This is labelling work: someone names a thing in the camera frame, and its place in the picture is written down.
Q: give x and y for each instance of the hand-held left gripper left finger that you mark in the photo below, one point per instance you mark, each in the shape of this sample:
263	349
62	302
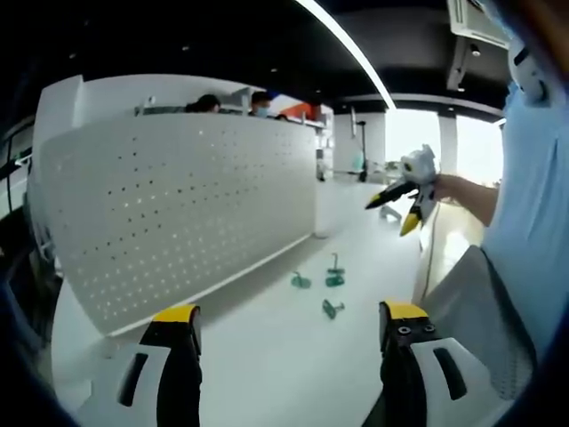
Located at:
178	382

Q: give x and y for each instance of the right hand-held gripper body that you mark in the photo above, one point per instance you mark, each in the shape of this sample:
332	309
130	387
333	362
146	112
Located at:
422	166

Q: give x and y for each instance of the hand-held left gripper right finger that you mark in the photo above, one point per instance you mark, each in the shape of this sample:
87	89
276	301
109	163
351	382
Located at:
402	378

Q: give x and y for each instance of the green hook assembly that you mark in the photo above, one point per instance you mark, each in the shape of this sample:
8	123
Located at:
334	278
330	308
301	281

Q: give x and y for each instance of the white perforated mounting plate panel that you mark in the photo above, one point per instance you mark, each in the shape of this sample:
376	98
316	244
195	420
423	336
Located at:
178	209

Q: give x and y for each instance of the black kick scooter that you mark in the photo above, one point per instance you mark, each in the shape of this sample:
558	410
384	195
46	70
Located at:
361	147

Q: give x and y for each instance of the grey mesh chair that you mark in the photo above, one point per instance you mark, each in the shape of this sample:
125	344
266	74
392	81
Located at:
480	320

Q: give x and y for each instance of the person in blue shirt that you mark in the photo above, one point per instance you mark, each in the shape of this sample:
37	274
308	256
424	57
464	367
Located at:
529	200

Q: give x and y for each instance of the orange and blue sign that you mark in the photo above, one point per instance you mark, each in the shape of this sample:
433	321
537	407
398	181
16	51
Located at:
293	106

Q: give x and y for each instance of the long ceiling light strip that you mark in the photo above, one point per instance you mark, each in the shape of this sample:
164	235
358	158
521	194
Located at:
355	49

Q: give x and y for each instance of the white chest-worn device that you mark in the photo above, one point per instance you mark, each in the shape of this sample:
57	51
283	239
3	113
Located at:
529	71

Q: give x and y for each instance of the white ceiling air conditioner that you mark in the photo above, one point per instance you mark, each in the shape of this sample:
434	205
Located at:
478	22

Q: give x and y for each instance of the white desk partition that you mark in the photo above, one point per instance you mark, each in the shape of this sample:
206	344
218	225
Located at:
60	111

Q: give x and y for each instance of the small grey bracket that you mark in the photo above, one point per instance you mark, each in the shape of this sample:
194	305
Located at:
391	212

